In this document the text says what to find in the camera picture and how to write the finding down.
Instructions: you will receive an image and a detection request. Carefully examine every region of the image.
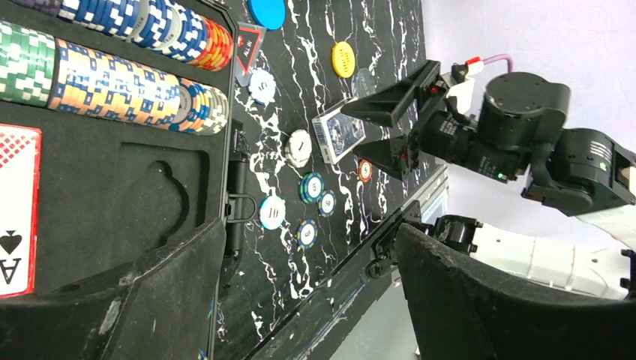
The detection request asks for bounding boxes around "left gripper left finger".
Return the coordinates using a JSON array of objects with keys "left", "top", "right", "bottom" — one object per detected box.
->
[{"left": 1, "top": 220, "right": 226, "bottom": 359}]

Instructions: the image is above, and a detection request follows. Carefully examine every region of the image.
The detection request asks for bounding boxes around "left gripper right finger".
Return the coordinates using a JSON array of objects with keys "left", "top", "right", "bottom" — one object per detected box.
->
[{"left": 395, "top": 223, "right": 635, "bottom": 359}]

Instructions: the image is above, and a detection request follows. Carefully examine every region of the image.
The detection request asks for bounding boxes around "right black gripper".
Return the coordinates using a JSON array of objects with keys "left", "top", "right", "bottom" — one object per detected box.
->
[{"left": 340, "top": 60, "right": 572, "bottom": 183}]

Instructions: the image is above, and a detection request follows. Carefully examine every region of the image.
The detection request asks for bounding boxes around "blue playing card deck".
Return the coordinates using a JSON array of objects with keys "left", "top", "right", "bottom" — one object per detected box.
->
[{"left": 312, "top": 97, "right": 366, "bottom": 164}]

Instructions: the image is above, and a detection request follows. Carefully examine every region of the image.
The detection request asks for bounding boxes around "white chip marked one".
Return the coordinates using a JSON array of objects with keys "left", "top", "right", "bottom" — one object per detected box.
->
[{"left": 284, "top": 129, "right": 313, "bottom": 169}]

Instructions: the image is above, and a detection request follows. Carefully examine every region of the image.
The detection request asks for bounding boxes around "white chip marked five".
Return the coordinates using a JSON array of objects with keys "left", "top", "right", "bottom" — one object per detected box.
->
[{"left": 248, "top": 68, "right": 276, "bottom": 105}]

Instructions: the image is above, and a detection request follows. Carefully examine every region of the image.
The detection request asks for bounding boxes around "red playing card deck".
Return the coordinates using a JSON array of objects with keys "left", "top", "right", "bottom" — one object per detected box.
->
[{"left": 1, "top": 124, "right": 42, "bottom": 298}]

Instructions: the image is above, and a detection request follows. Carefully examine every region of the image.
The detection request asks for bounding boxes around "red orange chip five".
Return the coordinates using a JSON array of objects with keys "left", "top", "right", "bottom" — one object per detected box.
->
[{"left": 358, "top": 159, "right": 373, "bottom": 183}]

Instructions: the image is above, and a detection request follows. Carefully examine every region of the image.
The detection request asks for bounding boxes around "clear round button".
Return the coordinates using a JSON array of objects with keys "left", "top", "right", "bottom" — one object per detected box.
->
[{"left": 352, "top": 68, "right": 377, "bottom": 98}]

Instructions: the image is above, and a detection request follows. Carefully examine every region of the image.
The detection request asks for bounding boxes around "yellow round button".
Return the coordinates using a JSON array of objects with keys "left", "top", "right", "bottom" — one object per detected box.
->
[{"left": 331, "top": 41, "right": 356, "bottom": 79}]

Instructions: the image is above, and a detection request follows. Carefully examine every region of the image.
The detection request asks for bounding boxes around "teal chip on table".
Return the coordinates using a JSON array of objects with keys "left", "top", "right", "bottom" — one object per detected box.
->
[{"left": 298, "top": 172, "right": 324, "bottom": 204}]

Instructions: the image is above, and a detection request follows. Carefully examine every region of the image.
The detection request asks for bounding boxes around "blue green chip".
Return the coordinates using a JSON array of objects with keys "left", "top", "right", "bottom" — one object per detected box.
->
[{"left": 317, "top": 189, "right": 337, "bottom": 218}]

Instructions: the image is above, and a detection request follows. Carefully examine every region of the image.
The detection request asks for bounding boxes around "light blue chip ten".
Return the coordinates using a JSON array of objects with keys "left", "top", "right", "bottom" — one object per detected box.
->
[{"left": 259, "top": 195, "right": 287, "bottom": 230}]

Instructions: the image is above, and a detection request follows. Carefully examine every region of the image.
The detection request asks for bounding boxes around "small white chip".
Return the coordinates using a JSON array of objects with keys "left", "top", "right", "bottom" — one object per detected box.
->
[{"left": 295, "top": 219, "right": 318, "bottom": 249}]

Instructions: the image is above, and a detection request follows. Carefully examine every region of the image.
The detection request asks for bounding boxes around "blue round dealer button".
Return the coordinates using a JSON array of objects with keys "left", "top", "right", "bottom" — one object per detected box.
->
[{"left": 247, "top": 0, "right": 286, "bottom": 31}]

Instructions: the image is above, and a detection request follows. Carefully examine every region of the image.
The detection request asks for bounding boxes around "black poker chip case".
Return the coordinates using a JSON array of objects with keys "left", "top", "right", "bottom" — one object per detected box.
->
[{"left": 0, "top": 0, "right": 258, "bottom": 360}]

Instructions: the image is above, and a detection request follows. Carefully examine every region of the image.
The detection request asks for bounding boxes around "purple blue chip row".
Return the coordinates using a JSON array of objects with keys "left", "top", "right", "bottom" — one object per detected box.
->
[{"left": 15, "top": 0, "right": 235, "bottom": 71}]

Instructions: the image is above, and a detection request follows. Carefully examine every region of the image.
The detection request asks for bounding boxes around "green orange chip row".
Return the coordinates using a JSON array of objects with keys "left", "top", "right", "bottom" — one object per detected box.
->
[{"left": 1, "top": 21, "right": 230, "bottom": 136}]

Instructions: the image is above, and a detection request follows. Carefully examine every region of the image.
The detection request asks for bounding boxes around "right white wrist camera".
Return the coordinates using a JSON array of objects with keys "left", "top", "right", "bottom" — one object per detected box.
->
[{"left": 442, "top": 57, "right": 485, "bottom": 115}]

